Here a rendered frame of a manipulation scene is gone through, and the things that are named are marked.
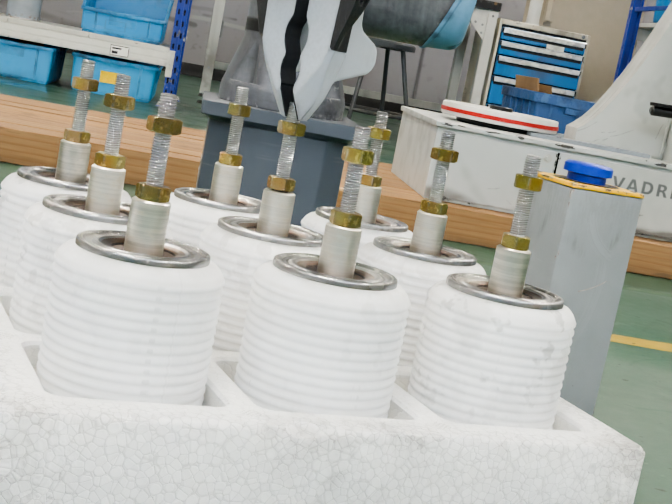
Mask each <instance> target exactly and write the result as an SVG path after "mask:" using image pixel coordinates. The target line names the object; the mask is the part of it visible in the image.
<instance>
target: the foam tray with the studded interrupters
mask: <svg viewBox="0 0 672 504"><path fill-rule="evenodd" d="M13 290H14V288H12V287H4V286H0V504H633V503H634V498H635V494H636V490H637V486H638V482H639V478H640V473H641V469H642V465H643V461H644V457H645V452H644V450H643V448H642V447H641V446H640V445H638V444H637V443H635V442H633V441H632V440H630V439H628V438H627V437H625V436H623V435H622V434H620V433H618V432H617V431H615V430H614V429H612V428H610V427H609V426H607V425H605V424H604V423H602V422H600V421H599V420H597V419H595V418H594V417H592V416H591V415H589V414H587V413H586V412H584V411H582V410H581V409H579V408H577V407H576V406H574V405H572V404H571V403H569V402H568V401H566V400H564V399H563V398H561V397H559V399H558V401H559V403H558V406H557V407H556V409H557V412H556V415H555V416H554V418H555V421H554V423H553V425H552V426H553V429H552V430H550V429H535V428H520V427H505V426H490V425H476V424H462V423H456V422H451V421H448V420H445V419H443V418H441V417H439V416H437V415H436V414H435V413H433V412H432V411H431V410H429V409H428V408H427V407H426V406H424V405H423V404H422V403H420V402H419V401H418V400H416V399H415V398H414V397H412V396H411V395H410V394H408V393H407V392H408V385H409V384H410V382H409V379H410V376H411V375H412V374H411V369H412V367H407V366H397V372H396V374H395V376H396V379H395V382H394V383H393V384H394V389H393V391H392V398H391V400H390V408H389V410H388V417H387V419H386V418H371V417H356V416H342V415H327V414H312V413H297V412H282V411H273V410H268V409H264V408H261V407H259V406H257V405H255V404H254V403H253V402H252V401H251V400H250V399H249V398H248V397H247V396H246V395H245V394H244V393H243V392H242V391H241V390H240V389H239V388H238V387H237V385H236V384H235V383H234V381H235V380H234V376H235V374H236V366H237V364H238V356H239V354H240V352H233V351H221V350H213V349H212V354H211V356H210V357H211V362H210V364H209V372H208V374H207V382H206V384H205V387H206V389H205V393H204V400H203V403H202V406H193V405H178V404H163V403H148V402H133V401H118V400H103V399H88V398H73V397H62V396H57V395H53V394H50V393H48V392H46V391H44V389H43V387H42V385H41V383H40V381H39V379H38V377H37V375H36V371H37V362H38V354H39V351H40V342H41V341H42V339H41V335H35V334H28V333H23V332H20V331H17V330H15V329H14V328H13V326H12V324H11V322H10V320H9V318H8V317H9V316H10V314H9V310H10V307H11V305H10V302H11V299H12V291H13Z"/></svg>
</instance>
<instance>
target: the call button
mask: <svg viewBox="0 0 672 504"><path fill-rule="evenodd" d="M563 169H565V170H567V171H568V173H567V178H569V179H573V180H577V181H581V182H586V183H591V184H597V185H605V184H606V180H607V179H612V176H613V172H614V171H613V169H612V168H610V167H607V166H603V165H598V164H594V163H589V162H584V161H578V160H571V159H568V160H566V161H565V164H564V168H563Z"/></svg>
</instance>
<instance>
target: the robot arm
mask: <svg viewBox="0 0 672 504"><path fill-rule="evenodd" d="M476 1H477V0H250V4H249V9H248V15H247V21H246V27H245V32H244V36H243V39H242V41H241V43H240V45H239V47H238V49H237V51H236V53H235V55H234V56H233V58H232V60H231V62H230V64H229V66H228V68H227V70H226V72H225V74H224V76H223V78H222V80H221V83H220V88H219V94H218V98H220V99H223V100H226V101H230V102H234V101H235V100H234V99H236V98H235V97H236V96H235V95H236V94H235V93H237V92H236V91H237V90H236V89H237V87H238V86H239V87H245V88H248V89H249V92H248V93H249V94H248V99H247V103H246V104H247V105H248V106H251V107H255V108H260V109H265V110H270V111H275V112H280V114H281V115H282V116H285V117H286V116H288V115H287V114H288V113H287V112H289V111H288V110H289V109H288V107H289V106H288V105H290V104H289V103H290V102H294V105H295V110H296V116H297V119H298V120H302V121H307V120H308V119H309V118H315V119H322V120H330V121H342V119H343V113H344V108H345V98H344V89H343V81H342V80H344V79H349V78H353V77H358V76H362V75H366V74H367V73H369V72H370V71H371V70H372V68H373V67H374V64H375V61H376V55H377V50H376V47H375V45H374V43H373V42H372V41H371V40H370V39H369V38H368V37H367V36H371V37H376V38H381V39H387V40H392V41H397V42H402V43H407V44H413V45H418V46H419V47H420V48H426V47H430V48H437V49H443V50H452V49H455V48H457V47H458V46H459V45H460V44H461V43H462V41H463V39H464V37H465V34H466V31H467V28H468V25H469V23H470V20H471V17H472V14H473V11H474V8H475V5H476ZM234 103H235V102H234Z"/></svg>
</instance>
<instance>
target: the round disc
mask: <svg viewBox="0 0 672 504"><path fill-rule="evenodd" d="M441 108H442V109H441V111H442V112H443V113H446V114H449V115H454V116H456V119H457V120H458V121H461V122H465V123H469V124H474V125H478V126H483V127H488V128H492V129H497V130H503V131H508V132H513V133H519V134H525V135H526V134H527V131H530V132H535V133H545V134H556V133H557V131H558V129H559V127H558V122H557V121H554V120H550V119H545V118H541V117H536V116H531V115H527V114H522V113H517V112H513V109H511V108H507V107H502V106H497V105H490V107H486V106H481V105H476V104H470V103H464V102H459V101H453V100H443V104H441Z"/></svg>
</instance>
